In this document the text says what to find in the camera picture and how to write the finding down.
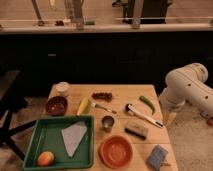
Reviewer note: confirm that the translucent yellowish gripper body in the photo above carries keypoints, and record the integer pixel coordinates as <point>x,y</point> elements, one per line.
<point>169,118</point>

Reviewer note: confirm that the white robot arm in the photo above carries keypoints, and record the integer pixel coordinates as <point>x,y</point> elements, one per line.
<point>186,84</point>

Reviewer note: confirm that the small metal cup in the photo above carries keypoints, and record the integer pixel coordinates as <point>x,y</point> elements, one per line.
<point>107,123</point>

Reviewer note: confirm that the beige black scrub block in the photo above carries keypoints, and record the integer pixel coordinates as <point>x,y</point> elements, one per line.
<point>136,129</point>

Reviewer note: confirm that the blue sponge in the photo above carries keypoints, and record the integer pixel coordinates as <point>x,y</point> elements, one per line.
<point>157,157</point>

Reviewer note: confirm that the orange plastic bowl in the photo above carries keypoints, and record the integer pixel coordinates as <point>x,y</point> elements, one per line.
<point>116,152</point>

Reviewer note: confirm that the metal spoon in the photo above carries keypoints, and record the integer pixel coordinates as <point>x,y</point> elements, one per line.
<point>95,105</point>

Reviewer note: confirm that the yellow corn cob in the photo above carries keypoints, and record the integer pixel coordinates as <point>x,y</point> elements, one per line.
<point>84,106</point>

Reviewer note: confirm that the grey folded cloth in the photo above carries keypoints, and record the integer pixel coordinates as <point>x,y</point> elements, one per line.
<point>72,136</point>

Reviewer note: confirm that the white round container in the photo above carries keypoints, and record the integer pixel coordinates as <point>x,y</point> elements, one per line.
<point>62,89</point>

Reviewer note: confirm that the dark red bowl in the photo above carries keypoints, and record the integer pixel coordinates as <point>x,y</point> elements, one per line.
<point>56,106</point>

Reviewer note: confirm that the green plastic tray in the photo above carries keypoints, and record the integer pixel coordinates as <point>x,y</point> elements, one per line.
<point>47,136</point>

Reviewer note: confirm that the orange apple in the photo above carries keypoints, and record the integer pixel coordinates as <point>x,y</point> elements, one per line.
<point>46,158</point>

